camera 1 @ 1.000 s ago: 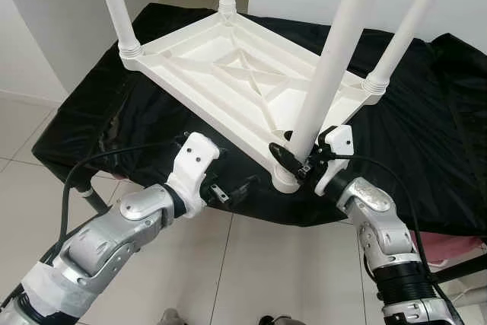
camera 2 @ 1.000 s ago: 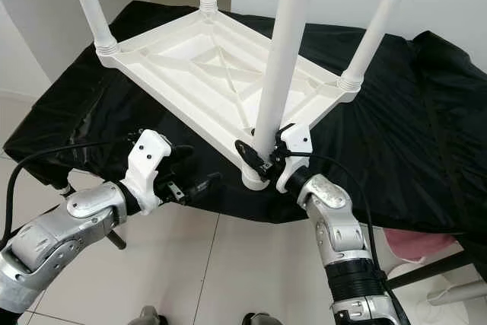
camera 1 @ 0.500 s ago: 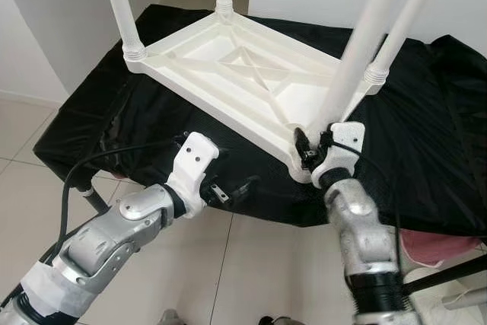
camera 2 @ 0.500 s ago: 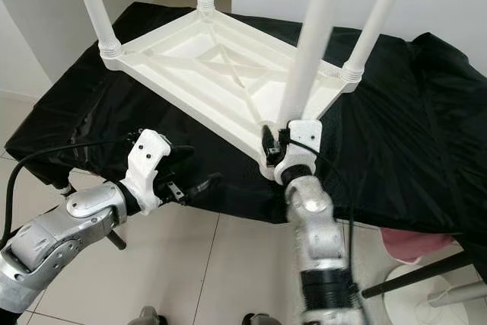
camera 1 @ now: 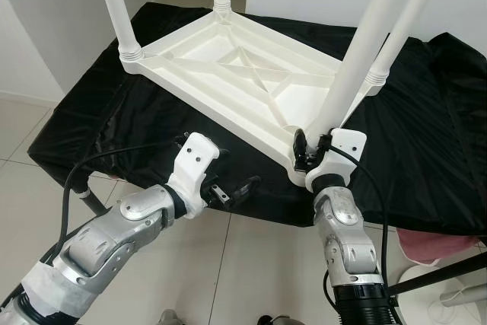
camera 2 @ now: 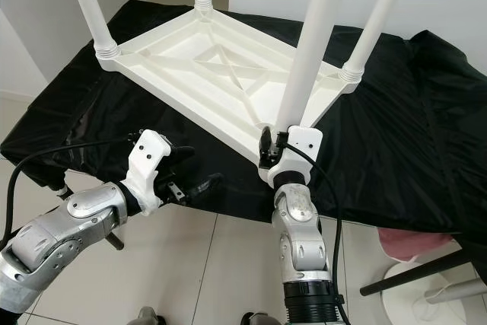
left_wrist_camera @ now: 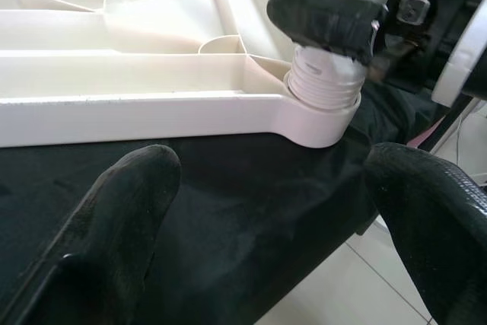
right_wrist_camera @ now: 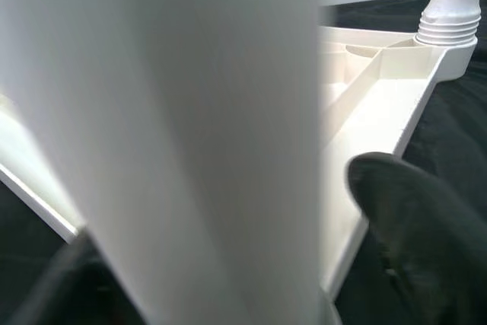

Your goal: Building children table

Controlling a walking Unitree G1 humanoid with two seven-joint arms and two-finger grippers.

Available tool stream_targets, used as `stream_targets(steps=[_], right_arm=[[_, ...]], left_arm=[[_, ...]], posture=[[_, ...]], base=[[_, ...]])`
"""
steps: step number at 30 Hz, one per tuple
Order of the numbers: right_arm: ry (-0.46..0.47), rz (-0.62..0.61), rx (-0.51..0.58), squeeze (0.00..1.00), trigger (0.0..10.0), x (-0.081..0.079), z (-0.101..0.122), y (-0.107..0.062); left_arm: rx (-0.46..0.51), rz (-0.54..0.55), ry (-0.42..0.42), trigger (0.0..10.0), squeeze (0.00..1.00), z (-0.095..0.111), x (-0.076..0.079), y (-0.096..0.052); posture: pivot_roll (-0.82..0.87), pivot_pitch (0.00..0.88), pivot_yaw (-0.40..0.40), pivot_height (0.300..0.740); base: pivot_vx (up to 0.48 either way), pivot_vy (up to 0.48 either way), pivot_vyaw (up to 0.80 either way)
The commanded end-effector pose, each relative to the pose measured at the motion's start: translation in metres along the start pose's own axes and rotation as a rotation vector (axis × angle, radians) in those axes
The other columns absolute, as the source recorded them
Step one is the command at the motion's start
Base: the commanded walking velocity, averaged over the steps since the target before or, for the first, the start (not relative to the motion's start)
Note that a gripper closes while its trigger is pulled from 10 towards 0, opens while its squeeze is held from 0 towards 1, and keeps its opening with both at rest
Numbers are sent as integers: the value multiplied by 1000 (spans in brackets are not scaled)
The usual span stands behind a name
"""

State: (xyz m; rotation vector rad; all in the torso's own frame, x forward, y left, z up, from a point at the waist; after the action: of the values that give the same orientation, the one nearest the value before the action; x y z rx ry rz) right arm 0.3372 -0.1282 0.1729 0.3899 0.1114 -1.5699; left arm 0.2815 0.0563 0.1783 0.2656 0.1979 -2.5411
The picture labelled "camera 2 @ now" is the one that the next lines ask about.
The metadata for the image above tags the white plastic table top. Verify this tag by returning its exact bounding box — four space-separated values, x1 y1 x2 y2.
95 2 366 183

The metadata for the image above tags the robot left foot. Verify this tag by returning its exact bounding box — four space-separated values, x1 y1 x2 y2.
137 306 161 325

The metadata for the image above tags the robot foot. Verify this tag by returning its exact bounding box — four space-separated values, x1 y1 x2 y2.
137 306 161 325
240 311 275 325

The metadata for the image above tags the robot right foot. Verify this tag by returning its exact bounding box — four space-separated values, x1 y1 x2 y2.
240 311 275 325

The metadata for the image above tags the black cloth table cover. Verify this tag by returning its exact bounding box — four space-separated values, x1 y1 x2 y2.
2 0 487 236

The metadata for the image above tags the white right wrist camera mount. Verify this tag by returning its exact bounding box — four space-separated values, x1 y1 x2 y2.
259 127 323 187

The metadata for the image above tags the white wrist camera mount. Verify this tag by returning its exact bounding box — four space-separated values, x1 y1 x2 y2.
259 127 323 187
122 129 174 215

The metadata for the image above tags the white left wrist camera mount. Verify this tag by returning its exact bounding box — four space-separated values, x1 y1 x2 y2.
122 129 174 215

